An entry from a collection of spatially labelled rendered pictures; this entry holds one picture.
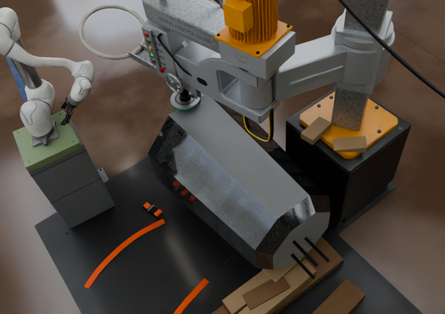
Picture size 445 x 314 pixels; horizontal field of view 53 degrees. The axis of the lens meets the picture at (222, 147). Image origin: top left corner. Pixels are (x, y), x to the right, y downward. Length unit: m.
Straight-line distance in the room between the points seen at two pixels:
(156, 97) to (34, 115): 1.72
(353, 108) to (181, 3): 1.24
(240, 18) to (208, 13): 0.49
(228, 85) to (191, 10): 0.48
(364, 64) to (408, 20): 2.88
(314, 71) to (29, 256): 2.59
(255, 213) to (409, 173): 1.66
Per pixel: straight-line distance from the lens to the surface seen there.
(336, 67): 2.63
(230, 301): 3.10
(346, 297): 3.26
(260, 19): 2.18
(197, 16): 2.52
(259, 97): 2.49
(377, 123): 3.18
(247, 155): 2.89
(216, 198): 2.88
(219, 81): 2.62
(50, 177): 3.38
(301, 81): 2.55
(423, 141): 4.21
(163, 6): 2.64
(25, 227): 4.07
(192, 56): 2.74
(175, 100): 3.23
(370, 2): 2.49
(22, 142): 3.39
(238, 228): 2.79
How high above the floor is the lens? 3.09
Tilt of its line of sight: 50 degrees down
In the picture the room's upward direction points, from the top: 9 degrees counter-clockwise
